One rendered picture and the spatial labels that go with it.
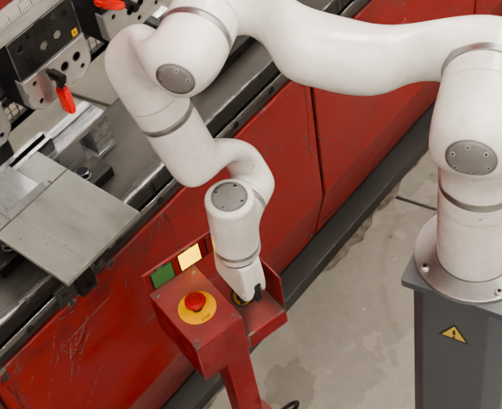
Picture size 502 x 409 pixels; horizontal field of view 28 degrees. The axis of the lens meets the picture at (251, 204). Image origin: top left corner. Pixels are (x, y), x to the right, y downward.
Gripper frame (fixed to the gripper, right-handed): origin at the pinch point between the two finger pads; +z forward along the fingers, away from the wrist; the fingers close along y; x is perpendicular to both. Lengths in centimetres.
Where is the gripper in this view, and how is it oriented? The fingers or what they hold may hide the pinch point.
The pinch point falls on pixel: (244, 292)
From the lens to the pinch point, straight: 194.5
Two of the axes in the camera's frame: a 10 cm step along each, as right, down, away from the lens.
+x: 7.9, -5.3, 3.0
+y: 6.0, 6.2, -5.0
